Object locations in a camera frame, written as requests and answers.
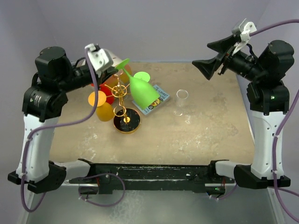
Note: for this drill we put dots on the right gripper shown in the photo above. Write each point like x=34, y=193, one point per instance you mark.
x=222, y=46

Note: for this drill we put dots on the orange plastic goblet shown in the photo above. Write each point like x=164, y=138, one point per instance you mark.
x=104, y=110

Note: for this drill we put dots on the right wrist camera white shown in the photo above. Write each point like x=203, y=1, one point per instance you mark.
x=241, y=32

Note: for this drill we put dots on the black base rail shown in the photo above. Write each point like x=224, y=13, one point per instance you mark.
x=109, y=177

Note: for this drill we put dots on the colourful children's book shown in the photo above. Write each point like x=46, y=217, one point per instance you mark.
x=164, y=96

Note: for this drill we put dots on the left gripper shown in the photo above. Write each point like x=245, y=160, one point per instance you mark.
x=102, y=75

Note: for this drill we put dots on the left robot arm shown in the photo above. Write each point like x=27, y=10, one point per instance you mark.
x=42, y=107

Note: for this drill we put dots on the green goblet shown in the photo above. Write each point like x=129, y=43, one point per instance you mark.
x=142, y=92
x=142, y=75

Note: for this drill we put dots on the clear wine glass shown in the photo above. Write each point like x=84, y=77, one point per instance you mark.
x=120, y=86

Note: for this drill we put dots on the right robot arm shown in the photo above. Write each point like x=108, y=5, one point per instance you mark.
x=269, y=102

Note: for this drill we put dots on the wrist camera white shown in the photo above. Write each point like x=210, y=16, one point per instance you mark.
x=97, y=58
x=241, y=32

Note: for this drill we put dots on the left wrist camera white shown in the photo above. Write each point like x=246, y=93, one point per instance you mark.
x=97, y=58

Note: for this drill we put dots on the red plastic goblet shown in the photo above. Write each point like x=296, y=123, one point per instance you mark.
x=107, y=93

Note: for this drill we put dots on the gold wine glass rack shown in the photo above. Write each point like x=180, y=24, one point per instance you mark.
x=126, y=120

